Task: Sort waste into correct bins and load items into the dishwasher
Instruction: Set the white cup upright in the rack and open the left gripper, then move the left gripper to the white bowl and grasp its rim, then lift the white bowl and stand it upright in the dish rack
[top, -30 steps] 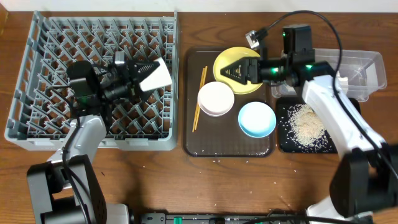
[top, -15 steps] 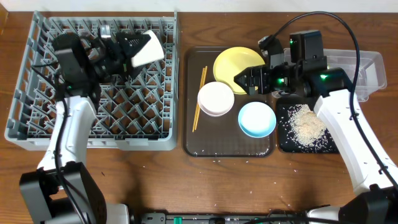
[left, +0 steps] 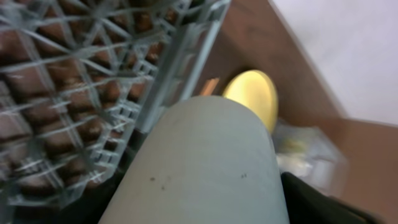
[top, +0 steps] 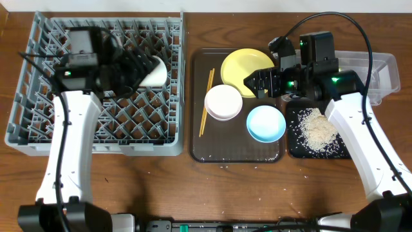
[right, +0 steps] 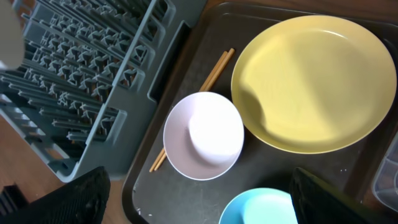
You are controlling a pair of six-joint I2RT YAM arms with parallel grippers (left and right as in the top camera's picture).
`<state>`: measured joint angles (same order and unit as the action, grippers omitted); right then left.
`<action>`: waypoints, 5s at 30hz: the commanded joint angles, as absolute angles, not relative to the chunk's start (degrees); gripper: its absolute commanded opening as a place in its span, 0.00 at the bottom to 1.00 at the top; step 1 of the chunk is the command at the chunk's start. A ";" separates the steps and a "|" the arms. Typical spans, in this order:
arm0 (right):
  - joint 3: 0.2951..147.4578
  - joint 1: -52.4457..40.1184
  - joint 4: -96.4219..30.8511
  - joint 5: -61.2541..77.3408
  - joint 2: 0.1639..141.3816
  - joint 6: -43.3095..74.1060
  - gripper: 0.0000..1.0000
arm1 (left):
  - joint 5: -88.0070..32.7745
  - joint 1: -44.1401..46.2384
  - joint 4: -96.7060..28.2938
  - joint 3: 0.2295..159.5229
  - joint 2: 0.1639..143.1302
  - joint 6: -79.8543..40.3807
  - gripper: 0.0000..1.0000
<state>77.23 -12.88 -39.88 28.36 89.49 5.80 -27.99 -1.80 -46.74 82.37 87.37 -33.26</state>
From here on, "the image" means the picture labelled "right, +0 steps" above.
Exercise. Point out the dark brown serving tray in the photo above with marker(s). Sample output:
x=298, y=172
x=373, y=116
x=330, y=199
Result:
x=165, y=196

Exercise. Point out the grey dishwasher rack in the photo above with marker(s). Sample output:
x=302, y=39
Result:
x=90, y=78

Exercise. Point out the light blue bowl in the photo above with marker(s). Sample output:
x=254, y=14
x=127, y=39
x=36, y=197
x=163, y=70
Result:
x=260, y=205

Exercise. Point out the wooden chopstick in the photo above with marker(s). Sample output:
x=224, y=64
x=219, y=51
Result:
x=160, y=158
x=220, y=69

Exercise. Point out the white pink bowl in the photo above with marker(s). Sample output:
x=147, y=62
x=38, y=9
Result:
x=203, y=136

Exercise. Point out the wooden chopstick right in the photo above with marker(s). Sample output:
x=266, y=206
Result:
x=220, y=69

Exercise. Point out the clear plastic bin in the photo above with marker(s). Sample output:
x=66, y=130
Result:
x=385, y=181

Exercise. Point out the white green cup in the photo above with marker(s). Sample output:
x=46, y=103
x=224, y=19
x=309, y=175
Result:
x=12, y=41

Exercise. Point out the wooden chopstick left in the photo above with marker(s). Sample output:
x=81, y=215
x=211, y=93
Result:
x=160, y=158

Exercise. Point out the yellow plate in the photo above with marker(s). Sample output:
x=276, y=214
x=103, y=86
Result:
x=313, y=84

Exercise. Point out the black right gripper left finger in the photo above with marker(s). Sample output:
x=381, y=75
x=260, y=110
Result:
x=82, y=200

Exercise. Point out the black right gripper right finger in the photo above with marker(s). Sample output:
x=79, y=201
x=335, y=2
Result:
x=315, y=201

